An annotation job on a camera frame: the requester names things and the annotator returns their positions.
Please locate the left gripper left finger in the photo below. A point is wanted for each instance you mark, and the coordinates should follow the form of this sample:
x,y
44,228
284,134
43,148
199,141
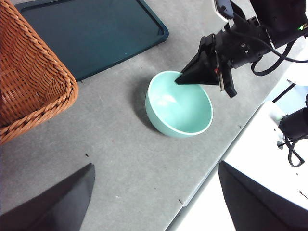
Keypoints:
x,y
48,209

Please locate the brown wicker basket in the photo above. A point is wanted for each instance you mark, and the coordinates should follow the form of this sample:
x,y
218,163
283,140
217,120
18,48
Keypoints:
x,y
29,72

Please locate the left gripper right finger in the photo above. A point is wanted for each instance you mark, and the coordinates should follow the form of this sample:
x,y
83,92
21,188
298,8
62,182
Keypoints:
x,y
260,209

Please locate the pale grey right wrist camera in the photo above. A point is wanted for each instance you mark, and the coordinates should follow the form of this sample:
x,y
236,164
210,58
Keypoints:
x,y
223,8

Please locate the dark rectangular tray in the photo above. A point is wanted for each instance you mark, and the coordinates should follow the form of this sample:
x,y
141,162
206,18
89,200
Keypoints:
x,y
96,36

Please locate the teal ribbed bowl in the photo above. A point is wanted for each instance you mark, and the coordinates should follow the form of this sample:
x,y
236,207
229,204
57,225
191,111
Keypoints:
x,y
183,113

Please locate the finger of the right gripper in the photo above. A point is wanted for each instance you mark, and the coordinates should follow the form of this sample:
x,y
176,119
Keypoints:
x,y
202,74
206,44

